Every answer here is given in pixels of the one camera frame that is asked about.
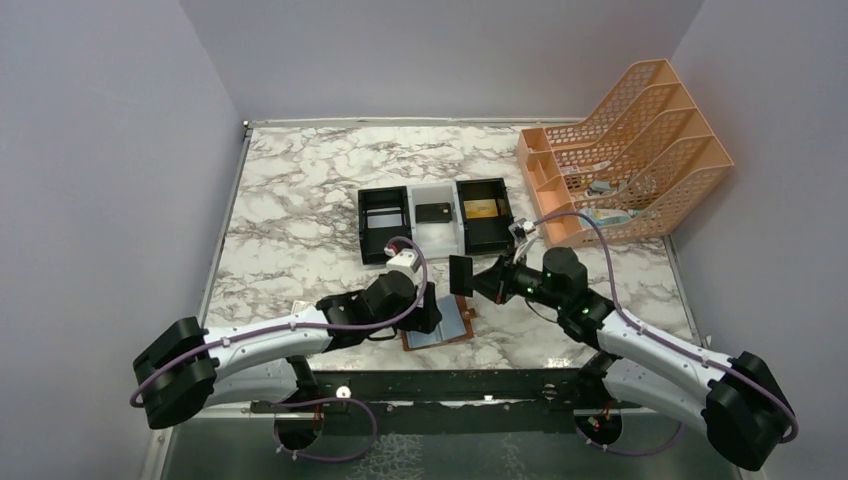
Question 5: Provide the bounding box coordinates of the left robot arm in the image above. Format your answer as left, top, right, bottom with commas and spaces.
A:
129, 271, 441, 429

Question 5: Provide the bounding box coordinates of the black VIP card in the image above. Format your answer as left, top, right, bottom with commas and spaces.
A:
415, 203, 453, 224

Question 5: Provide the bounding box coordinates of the gold card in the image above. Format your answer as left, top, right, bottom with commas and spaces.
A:
463, 199, 500, 219

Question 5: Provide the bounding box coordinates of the peach plastic desk organizer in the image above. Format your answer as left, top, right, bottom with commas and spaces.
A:
515, 59, 734, 247

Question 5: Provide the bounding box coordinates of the black and white card tray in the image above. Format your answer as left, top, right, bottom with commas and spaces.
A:
357, 177, 513, 265

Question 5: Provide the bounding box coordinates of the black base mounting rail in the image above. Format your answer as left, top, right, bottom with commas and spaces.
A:
178, 367, 644, 439

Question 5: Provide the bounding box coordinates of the white card in tray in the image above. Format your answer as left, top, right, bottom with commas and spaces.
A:
366, 211, 404, 229

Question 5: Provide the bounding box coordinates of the brown leather card holder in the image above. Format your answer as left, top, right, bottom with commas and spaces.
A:
401, 295, 478, 352

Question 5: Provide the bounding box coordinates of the dark grey credit card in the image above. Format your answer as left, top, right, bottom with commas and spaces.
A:
448, 255, 474, 297

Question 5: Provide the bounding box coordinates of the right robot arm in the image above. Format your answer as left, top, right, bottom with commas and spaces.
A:
449, 247, 799, 471

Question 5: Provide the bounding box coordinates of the small white red box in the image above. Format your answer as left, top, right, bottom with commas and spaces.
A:
291, 300, 313, 314

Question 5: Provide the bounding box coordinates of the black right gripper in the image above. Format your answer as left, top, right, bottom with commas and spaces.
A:
465, 246, 566, 311

